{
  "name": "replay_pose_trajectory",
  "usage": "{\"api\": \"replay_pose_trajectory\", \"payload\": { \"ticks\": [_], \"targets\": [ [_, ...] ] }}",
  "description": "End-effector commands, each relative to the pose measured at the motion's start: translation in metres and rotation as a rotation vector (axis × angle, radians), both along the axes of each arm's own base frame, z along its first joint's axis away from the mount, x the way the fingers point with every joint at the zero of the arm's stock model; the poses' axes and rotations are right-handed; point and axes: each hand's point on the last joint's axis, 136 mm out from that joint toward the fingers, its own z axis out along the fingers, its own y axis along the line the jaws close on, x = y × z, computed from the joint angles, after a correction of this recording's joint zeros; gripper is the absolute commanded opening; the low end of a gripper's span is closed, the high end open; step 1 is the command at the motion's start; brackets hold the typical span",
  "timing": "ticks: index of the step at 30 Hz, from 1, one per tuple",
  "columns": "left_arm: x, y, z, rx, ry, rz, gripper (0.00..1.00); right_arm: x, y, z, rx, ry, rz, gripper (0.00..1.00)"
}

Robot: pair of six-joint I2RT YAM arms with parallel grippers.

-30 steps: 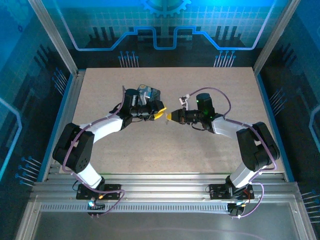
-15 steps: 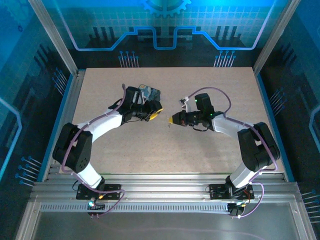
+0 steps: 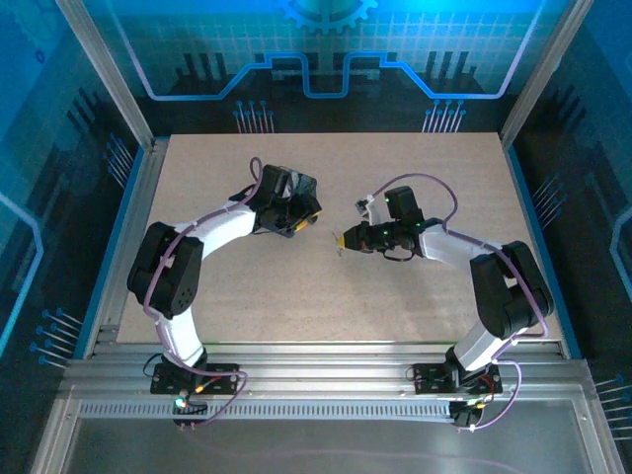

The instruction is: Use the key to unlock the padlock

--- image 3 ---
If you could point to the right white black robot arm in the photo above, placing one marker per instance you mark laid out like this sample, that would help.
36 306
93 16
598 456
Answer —
503 291

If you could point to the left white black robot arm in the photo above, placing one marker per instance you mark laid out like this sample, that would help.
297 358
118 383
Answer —
222 227

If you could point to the grey metal front panel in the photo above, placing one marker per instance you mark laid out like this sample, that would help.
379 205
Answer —
321 444

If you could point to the aluminium front rail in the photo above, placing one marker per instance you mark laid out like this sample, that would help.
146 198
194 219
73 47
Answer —
321 368

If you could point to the aluminium rail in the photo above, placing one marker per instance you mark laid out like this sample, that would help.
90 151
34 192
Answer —
133 237
321 368

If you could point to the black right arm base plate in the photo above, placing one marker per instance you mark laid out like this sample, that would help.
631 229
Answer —
429 377

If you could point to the aluminium left side rail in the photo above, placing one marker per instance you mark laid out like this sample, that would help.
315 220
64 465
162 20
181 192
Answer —
133 237

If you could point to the blue right side rail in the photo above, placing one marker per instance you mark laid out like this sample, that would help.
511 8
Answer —
538 247

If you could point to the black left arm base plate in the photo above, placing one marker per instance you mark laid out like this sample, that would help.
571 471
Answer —
222 377

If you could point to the aluminium left frame post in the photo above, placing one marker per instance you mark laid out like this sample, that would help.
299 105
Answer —
108 74

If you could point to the aluminium frame post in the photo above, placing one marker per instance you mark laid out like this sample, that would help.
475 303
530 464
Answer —
543 74
108 74

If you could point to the aluminium right frame post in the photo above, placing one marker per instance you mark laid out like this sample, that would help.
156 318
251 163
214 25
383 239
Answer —
543 74

